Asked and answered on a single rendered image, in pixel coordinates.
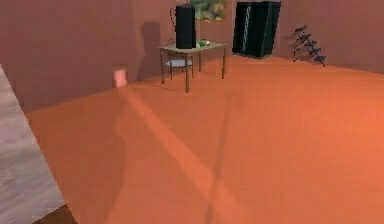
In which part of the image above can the black cabinet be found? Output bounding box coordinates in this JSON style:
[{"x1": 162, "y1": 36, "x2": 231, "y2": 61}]
[{"x1": 231, "y1": 1, "x2": 282, "y2": 60}]

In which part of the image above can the tall black box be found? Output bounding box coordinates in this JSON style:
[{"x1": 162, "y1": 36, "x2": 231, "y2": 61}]
[{"x1": 175, "y1": 4, "x2": 197, "y2": 50}]

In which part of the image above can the green framed wall picture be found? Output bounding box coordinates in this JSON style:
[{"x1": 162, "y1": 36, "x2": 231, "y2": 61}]
[{"x1": 189, "y1": 0, "x2": 227, "y2": 23}]

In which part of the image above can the thin black curved wire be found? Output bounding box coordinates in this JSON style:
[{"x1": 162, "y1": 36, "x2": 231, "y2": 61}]
[{"x1": 169, "y1": 5, "x2": 177, "y2": 33}]

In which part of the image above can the olive wooden table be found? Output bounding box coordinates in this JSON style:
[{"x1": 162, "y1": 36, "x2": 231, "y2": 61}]
[{"x1": 158, "y1": 42, "x2": 228, "y2": 94}]

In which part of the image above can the black tiered rack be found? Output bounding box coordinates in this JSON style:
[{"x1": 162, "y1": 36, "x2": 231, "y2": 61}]
[{"x1": 292, "y1": 25, "x2": 327, "y2": 68}]

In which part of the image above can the grey white slab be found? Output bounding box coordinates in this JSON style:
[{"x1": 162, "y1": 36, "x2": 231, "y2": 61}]
[{"x1": 0, "y1": 63, "x2": 66, "y2": 224}]

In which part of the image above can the white seat chair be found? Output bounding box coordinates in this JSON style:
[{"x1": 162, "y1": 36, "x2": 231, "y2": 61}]
[{"x1": 165, "y1": 58, "x2": 195, "y2": 81}]

